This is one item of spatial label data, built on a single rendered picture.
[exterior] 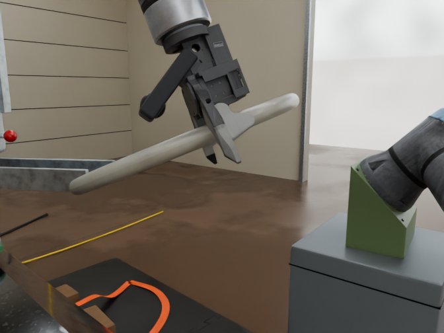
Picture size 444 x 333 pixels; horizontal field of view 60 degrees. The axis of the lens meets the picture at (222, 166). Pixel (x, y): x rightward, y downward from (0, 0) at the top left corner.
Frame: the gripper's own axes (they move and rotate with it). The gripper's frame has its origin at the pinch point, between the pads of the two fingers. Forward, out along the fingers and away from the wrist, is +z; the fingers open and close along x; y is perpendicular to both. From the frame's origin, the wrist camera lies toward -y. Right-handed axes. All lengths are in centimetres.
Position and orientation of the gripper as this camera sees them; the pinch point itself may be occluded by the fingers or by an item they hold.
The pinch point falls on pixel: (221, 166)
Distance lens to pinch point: 58.4
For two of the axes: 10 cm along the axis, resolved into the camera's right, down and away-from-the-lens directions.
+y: 9.0, -3.8, 2.1
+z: 3.7, 9.2, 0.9
